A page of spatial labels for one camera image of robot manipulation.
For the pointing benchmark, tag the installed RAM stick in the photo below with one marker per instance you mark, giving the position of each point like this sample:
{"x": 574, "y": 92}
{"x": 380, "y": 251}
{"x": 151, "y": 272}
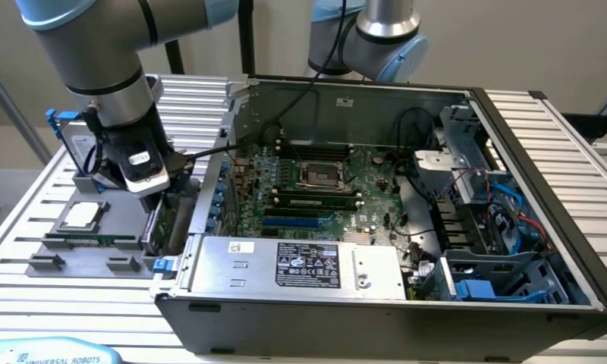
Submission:
{"x": 314, "y": 201}

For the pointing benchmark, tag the black expansion slot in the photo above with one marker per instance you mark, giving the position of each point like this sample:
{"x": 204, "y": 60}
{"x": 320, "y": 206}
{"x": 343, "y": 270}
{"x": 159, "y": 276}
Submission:
{"x": 290, "y": 212}

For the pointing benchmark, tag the black fan shroud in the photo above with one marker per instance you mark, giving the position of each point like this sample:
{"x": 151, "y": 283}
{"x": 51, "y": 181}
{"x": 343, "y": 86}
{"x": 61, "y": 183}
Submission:
{"x": 458, "y": 223}

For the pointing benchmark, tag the grey metal disk bay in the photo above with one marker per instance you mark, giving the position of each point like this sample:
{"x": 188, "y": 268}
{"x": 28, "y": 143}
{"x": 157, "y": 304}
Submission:
{"x": 466, "y": 167}

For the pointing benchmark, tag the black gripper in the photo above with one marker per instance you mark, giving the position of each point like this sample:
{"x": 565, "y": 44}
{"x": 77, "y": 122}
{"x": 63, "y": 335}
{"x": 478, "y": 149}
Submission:
{"x": 147, "y": 129}

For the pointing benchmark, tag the silver CPU chip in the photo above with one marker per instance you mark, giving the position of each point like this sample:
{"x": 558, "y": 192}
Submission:
{"x": 83, "y": 215}

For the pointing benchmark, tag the green motherboard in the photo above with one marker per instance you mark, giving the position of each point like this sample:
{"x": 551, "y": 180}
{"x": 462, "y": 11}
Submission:
{"x": 370, "y": 212}

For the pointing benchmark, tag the green loose RAM stick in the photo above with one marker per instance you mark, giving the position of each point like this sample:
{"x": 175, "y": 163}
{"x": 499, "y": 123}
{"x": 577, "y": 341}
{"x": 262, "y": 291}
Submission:
{"x": 91, "y": 238}

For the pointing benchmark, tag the empty RAM slots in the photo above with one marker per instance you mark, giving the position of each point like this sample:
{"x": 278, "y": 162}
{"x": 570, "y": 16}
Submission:
{"x": 316, "y": 151}

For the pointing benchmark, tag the grey aluminium post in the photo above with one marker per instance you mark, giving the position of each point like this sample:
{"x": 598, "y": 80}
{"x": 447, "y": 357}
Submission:
{"x": 9, "y": 106}

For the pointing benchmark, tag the green graphics card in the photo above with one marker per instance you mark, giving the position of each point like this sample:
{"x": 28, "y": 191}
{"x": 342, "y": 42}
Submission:
{"x": 168, "y": 223}

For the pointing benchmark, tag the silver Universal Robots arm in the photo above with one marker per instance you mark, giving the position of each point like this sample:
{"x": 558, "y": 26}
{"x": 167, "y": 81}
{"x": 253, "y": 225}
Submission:
{"x": 101, "y": 57}

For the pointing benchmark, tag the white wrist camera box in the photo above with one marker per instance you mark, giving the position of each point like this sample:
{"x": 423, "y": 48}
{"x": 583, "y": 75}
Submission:
{"x": 144, "y": 170}

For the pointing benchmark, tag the CPU socket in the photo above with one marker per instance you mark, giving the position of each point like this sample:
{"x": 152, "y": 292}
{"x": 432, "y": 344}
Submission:
{"x": 320, "y": 174}

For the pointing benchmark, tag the blue plastic latch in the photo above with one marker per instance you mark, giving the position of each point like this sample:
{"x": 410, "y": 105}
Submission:
{"x": 164, "y": 265}

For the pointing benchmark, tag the black open PC case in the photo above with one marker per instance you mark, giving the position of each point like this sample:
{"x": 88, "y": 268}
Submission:
{"x": 334, "y": 326}

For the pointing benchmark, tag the silver power supply unit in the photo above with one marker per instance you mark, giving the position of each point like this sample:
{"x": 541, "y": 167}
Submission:
{"x": 263, "y": 273}

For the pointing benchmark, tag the blue expansion slot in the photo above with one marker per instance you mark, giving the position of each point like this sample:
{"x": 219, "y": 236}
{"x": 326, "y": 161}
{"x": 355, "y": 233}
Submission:
{"x": 290, "y": 222}

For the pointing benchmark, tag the hard disk with blue carrier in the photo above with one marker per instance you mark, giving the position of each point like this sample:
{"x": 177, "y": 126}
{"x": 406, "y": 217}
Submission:
{"x": 77, "y": 151}

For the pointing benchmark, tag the grey parts rack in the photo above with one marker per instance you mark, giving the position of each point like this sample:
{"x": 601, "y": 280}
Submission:
{"x": 116, "y": 212}

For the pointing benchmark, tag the black box behind table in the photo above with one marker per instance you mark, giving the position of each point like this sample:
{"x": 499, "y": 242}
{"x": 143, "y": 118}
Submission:
{"x": 585, "y": 127}

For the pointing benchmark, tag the thick black pole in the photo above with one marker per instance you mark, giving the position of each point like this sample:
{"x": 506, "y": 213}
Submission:
{"x": 245, "y": 38}

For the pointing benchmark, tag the thin black pole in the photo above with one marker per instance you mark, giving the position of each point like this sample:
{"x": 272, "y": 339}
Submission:
{"x": 175, "y": 57}

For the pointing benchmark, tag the blue Universal Robots cap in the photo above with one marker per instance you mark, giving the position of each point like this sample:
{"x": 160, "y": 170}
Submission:
{"x": 45, "y": 352}

